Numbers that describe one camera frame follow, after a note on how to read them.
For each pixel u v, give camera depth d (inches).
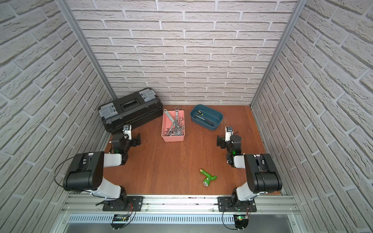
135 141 33.5
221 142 33.6
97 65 36.6
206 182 31.0
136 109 37.0
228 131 31.8
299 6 27.2
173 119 40.4
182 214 29.6
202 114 44.6
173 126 39.5
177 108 40.7
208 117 44.2
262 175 18.0
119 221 28.1
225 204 29.0
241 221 27.7
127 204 28.0
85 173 17.9
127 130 32.0
